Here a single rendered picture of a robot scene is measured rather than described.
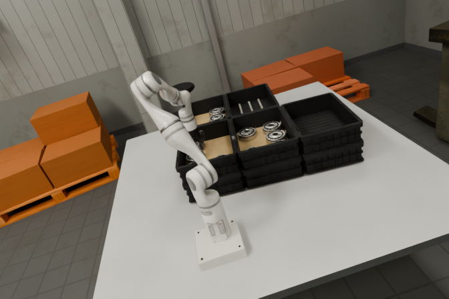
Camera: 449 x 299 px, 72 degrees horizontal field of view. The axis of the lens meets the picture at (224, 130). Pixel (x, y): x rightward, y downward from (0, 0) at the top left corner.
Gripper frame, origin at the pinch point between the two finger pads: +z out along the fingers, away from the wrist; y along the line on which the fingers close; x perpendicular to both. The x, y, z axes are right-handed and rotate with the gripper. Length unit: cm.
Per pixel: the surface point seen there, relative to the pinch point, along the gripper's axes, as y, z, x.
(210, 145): 10.6, 4.4, 2.5
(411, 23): 409, 52, 5
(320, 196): 11, 17, -63
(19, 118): -13, 26, 344
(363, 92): 241, 78, 7
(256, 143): 21.8, 4.2, -22.8
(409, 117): 214, 87, -47
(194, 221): -28.8, 17.2, -20.1
